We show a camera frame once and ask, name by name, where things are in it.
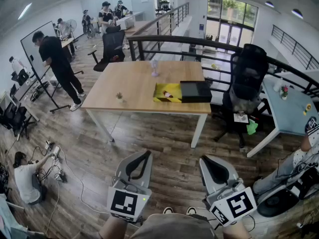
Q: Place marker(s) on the black power adapter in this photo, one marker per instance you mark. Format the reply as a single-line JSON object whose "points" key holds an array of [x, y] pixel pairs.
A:
{"points": [[61, 177]]}

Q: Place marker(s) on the yellow sunflower toy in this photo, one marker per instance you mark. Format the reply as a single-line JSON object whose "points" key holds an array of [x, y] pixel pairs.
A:
{"points": [[307, 108]]}

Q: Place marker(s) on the white desk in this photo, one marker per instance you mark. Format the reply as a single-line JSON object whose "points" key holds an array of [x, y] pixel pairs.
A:
{"points": [[23, 93]]}

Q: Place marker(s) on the small potted green plant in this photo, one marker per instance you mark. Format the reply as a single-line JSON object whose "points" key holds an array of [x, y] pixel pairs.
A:
{"points": [[119, 96]]}

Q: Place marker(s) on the pale blue table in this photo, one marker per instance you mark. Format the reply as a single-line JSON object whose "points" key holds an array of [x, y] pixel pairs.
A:
{"points": [[289, 111]]}

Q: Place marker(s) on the small wooden desk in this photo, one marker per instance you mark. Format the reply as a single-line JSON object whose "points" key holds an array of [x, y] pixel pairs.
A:
{"points": [[67, 42]]}

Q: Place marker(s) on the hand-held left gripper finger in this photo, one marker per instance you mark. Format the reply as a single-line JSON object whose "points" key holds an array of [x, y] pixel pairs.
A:
{"points": [[147, 173], [123, 167]]}

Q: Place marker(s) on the white cabinet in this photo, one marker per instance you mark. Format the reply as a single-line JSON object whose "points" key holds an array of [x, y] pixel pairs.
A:
{"points": [[127, 21]]}

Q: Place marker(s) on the stair railing wooden handrail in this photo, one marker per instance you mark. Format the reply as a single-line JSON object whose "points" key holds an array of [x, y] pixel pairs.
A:
{"points": [[172, 15]]}

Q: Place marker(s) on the person's grey clothing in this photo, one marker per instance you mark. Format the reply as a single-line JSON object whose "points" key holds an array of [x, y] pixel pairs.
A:
{"points": [[172, 226]]}

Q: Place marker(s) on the person's right shoe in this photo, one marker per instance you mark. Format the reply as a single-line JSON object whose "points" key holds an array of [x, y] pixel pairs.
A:
{"points": [[191, 210]]}

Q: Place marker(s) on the black curved metal railing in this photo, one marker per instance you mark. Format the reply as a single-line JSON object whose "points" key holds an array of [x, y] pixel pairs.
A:
{"points": [[189, 40]]}

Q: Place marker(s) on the black pendant ceiling lamp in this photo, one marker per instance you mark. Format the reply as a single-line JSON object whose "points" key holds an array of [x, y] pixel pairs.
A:
{"points": [[269, 4], [297, 13]]}

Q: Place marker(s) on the black round chair base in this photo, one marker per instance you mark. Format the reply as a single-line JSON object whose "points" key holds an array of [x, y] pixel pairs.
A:
{"points": [[276, 204]]}

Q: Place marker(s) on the small pink flower pot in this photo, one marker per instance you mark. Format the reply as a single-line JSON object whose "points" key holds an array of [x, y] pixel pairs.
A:
{"points": [[284, 93]]}

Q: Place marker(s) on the large glass window door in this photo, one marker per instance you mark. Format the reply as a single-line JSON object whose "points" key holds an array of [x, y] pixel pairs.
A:
{"points": [[231, 16]]}

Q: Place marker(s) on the white paper sheet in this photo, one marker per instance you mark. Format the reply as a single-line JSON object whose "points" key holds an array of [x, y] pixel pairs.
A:
{"points": [[240, 118]]}

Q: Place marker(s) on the black box lid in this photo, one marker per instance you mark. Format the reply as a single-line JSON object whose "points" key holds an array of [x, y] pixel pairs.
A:
{"points": [[195, 91]]}

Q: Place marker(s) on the person's left shoe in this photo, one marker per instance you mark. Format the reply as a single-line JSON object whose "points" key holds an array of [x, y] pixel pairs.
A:
{"points": [[168, 210]]}

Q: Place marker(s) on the yellow box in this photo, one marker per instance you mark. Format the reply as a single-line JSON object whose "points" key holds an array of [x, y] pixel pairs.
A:
{"points": [[159, 91]]}

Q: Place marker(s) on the green cloth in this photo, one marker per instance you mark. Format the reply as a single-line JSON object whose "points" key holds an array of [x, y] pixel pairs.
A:
{"points": [[252, 128]]}

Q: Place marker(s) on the person's right forearm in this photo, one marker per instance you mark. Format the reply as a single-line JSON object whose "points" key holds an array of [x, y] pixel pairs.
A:
{"points": [[235, 231]]}

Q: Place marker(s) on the small dark bottle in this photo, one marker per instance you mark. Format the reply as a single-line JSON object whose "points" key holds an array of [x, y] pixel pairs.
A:
{"points": [[167, 94]]}

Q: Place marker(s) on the standing floor fan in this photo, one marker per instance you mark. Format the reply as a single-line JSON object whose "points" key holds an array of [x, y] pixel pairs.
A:
{"points": [[71, 25]]}

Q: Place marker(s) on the black mesh office chair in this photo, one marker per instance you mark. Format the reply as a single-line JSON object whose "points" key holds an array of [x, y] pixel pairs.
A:
{"points": [[113, 46]]}

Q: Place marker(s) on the black high-back office chair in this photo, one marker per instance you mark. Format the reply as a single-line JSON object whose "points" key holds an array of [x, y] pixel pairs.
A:
{"points": [[249, 68]]}

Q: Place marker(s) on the ceiling strip light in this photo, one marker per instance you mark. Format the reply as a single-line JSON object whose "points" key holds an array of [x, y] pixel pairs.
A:
{"points": [[25, 11]]}

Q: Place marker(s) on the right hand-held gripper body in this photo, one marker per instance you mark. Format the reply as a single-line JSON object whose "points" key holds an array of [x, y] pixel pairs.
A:
{"points": [[236, 204]]}

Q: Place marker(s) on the black straight metal railing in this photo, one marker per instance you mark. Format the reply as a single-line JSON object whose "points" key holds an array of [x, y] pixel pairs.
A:
{"points": [[294, 42]]}

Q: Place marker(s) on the small purple desk fan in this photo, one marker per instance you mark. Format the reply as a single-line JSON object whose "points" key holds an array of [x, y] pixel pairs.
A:
{"points": [[155, 68]]}

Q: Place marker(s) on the grey bag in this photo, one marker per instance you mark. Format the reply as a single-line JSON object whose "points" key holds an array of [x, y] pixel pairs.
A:
{"points": [[245, 98]]}

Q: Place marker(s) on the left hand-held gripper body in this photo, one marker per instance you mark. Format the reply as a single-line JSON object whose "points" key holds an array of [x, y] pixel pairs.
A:
{"points": [[124, 203]]}

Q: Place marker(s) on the person's left forearm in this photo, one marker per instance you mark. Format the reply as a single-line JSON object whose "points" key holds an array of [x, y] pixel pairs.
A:
{"points": [[109, 229]]}

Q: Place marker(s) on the black swivel office chair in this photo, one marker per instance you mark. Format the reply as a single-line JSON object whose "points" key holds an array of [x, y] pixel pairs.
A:
{"points": [[15, 117]]}

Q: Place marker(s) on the person's shoe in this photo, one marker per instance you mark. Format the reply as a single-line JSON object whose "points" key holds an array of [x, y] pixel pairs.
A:
{"points": [[191, 210], [168, 210]]}

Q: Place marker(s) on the white plastic bottle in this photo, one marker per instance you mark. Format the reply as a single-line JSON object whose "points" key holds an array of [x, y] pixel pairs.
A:
{"points": [[277, 85]]}

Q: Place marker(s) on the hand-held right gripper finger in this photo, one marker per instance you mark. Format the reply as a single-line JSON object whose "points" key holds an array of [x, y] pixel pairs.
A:
{"points": [[208, 175], [228, 174]]}

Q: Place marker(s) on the white power strip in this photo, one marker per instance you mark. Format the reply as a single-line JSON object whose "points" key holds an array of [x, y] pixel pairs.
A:
{"points": [[56, 152]]}

